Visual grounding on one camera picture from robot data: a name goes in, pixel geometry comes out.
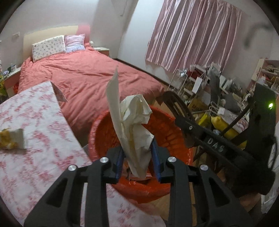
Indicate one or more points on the orange trash basket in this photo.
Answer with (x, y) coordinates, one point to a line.
(102, 137)

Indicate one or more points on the cluttered pink shelf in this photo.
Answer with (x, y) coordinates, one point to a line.
(266, 73)

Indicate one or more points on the white wire rack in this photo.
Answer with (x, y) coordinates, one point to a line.
(180, 81)

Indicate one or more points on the pink striped pillow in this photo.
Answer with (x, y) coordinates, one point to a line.
(74, 42)

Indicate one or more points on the pink floral tablecloth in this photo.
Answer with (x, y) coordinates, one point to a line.
(51, 147)

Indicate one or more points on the pink striped curtain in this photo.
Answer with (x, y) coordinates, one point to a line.
(193, 32)

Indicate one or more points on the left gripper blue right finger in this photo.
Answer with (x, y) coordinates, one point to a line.
(156, 160)

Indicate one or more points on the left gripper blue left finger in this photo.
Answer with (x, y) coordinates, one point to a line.
(119, 163)

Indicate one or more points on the white tissue paper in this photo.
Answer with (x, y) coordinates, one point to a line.
(128, 117)

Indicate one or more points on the floral white pillow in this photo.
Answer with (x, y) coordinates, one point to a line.
(48, 47)

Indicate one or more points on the coral red duvet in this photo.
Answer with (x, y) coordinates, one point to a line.
(82, 77)

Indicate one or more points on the beige pink headboard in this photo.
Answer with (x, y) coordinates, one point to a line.
(38, 36)

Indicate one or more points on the pink left nightstand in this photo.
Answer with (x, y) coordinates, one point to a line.
(10, 81)

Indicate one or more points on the right bedside nightstand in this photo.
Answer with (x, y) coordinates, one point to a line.
(103, 50)

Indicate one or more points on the yellow white snack wrapper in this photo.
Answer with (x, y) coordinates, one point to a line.
(13, 139)

